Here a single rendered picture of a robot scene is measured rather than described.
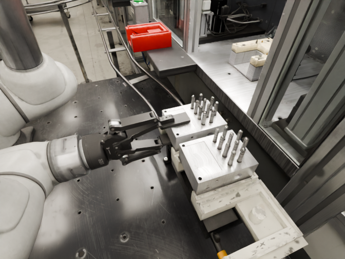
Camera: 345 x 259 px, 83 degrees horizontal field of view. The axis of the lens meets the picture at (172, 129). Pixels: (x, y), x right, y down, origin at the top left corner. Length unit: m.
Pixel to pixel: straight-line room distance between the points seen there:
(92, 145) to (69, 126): 0.48
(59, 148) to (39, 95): 0.35
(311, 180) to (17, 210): 0.47
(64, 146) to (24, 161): 0.07
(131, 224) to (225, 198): 0.29
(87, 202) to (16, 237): 0.35
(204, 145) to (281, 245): 0.21
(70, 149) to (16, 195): 0.12
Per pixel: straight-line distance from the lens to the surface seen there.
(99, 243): 0.60
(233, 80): 0.65
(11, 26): 0.65
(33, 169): 0.42
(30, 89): 0.74
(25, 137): 0.88
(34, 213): 0.37
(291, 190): 0.50
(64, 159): 0.42
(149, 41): 0.81
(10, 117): 0.77
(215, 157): 0.39
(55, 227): 0.66
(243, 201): 0.43
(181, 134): 0.42
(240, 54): 0.72
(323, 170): 0.43
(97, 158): 0.42
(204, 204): 0.39
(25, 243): 0.34
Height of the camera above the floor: 1.23
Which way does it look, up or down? 46 degrees down
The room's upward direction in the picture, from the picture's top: straight up
